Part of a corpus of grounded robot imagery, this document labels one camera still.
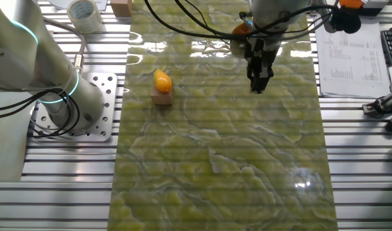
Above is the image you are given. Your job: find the yellow toy mango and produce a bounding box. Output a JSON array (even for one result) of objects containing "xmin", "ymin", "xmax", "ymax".
[{"xmin": 153, "ymin": 69, "xmax": 173, "ymax": 94}]

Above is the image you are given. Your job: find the small wooden block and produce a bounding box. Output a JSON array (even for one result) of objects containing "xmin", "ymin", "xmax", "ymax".
[{"xmin": 150, "ymin": 80, "xmax": 174, "ymax": 107}]

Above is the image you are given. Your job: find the orange and black device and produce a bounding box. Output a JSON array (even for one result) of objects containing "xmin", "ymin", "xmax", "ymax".
[{"xmin": 338, "ymin": 0, "xmax": 389, "ymax": 17}]

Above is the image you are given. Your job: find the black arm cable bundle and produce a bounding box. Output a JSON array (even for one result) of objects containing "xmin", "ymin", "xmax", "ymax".
[{"xmin": 0, "ymin": 88, "xmax": 81, "ymax": 139}]

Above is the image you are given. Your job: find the grey robot power cable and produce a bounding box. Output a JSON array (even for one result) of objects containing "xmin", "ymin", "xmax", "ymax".
[{"xmin": 43, "ymin": 17, "xmax": 87, "ymax": 76}]

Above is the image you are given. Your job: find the printed table paper sheet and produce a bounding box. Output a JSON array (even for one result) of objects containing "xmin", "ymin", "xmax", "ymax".
[{"xmin": 314, "ymin": 19, "xmax": 391, "ymax": 99}]

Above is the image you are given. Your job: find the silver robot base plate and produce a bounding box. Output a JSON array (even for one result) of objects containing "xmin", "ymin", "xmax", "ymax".
[{"xmin": 31, "ymin": 72, "xmax": 119, "ymax": 144}]

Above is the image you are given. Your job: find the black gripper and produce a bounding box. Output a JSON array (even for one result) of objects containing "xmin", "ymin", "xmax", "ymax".
[{"xmin": 244, "ymin": 33, "xmax": 279, "ymax": 94}]

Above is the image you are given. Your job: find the clear packing tape roll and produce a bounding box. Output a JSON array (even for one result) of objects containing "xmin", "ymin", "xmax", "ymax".
[{"xmin": 66, "ymin": 0, "xmax": 103, "ymax": 35}]

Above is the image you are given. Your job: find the cardboard box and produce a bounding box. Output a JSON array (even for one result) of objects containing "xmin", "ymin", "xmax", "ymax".
[{"xmin": 110, "ymin": 0, "xmax": 133, "ymax": 19}]

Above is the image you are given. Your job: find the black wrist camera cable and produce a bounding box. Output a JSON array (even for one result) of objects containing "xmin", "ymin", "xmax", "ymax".
[{"xmin": 143, "ymin": 0, "xmax": 341, "ymax": 42}]

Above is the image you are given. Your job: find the orange wrist mount piece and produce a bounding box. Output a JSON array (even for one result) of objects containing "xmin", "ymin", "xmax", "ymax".
[{"xmin": 232, "ymin": 22, "xmax": 253, "ymax": 37}]

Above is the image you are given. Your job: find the black keyboard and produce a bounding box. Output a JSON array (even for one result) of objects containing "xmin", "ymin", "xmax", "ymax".
[{"xmin": 380, "ymin": 28, "xmax": 392, "ymax": 67}]

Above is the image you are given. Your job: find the green marble pattern mat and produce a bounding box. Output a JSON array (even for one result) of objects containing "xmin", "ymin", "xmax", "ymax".
[{"xmin": 107, "ymin": 0, "xmax": 339, "ymax": 231}]

